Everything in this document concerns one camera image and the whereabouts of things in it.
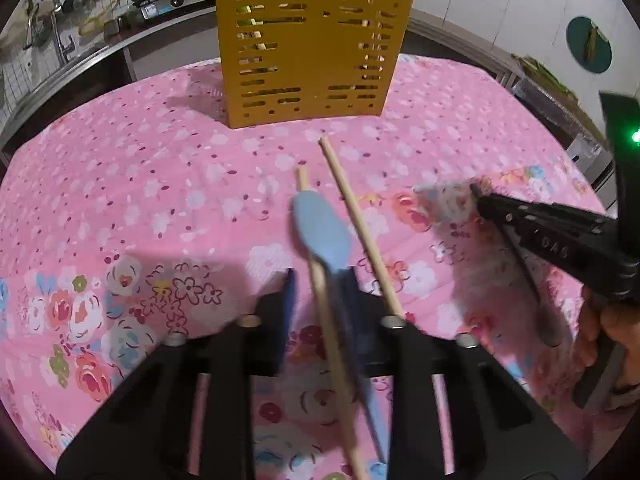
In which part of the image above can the black chopstick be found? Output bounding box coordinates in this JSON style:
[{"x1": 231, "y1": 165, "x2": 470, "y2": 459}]
[{"x1": 498, "y1": 226, "x2": 563, "y2": 348}]

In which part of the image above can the wooden chopstick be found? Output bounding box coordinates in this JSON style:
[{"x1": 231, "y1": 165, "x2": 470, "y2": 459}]
[
  {"x1": 295, "y1": 166, "x2": 371, "y2": 480},
  {"x1": 319, "y1": 136, "x2": 406, "y2": 320}
]

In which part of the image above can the light blue spoon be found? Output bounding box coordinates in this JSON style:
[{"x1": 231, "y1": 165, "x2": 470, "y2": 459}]
[{"x1": 293, "y1": 191, "x2": 390, "y2": 464}]

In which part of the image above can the kitchen counter with cabinets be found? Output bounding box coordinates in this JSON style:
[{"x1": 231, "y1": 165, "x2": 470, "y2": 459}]
[{"x1": 1, "y1": 0, "x2": 219, "y2": 159}]

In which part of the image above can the kitchen faucet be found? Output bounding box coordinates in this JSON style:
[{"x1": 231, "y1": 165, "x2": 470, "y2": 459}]
[{"x1": 23, "y1": 2, "x2": 75, "y2": 67}]

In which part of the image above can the person's right hand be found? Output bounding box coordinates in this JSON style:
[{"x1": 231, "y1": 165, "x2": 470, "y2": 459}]
[{"x1": 574, "y1": 286, "x2": 640, "y2": 412}]

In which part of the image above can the pink floral tablecloth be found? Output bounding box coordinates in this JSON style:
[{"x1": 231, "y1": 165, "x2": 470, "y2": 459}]
[{"x1": 1, "y1": 55, "x2": 600, "y2": 479}]

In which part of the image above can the yellow slotted utensil holder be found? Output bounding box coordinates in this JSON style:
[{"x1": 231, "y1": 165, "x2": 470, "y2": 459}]
[{"x1": 216, "y1": 0, "x2": 413, "y2": 128}]

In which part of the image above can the gas stove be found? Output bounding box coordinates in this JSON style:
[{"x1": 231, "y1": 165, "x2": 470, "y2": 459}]
[{"x1": 132, "y1": 0, "x2": 215, "y2": 21}]

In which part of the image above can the round green wall board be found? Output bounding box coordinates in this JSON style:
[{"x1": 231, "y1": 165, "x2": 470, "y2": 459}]
[{"x1": 565, "y1": 16, "x2": 613, "y2": 74}]

